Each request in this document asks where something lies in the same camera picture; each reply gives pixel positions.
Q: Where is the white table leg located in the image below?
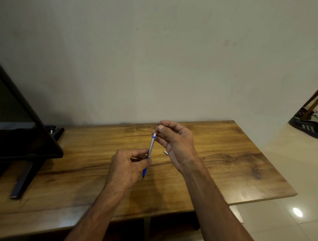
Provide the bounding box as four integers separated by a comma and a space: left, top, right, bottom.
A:
229, 205, 244, 224

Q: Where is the person's right forearm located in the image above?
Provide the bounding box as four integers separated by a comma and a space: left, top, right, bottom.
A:
183, 157, 254, 241

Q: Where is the person's left hand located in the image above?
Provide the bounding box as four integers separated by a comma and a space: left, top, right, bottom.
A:
105, 148, 153, 195

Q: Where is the wooden furniture frame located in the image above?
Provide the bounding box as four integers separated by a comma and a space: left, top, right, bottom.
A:
299, 89, 318, 120

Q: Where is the person's right hand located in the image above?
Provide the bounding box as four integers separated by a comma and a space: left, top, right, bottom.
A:
152, 120, 202, 175

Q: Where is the black monitor stand leg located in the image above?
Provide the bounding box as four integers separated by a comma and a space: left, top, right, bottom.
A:
9, 127, 65, 200

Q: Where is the black flat screen monitor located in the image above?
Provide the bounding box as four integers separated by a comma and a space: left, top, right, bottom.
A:
0, 64, 64, 162

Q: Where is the person's left forearm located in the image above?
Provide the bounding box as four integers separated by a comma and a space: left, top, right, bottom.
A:
64, 185, 125, 241

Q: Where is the blue and silver pen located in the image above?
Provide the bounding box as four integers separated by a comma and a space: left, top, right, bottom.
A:
142, 133, 157, 181

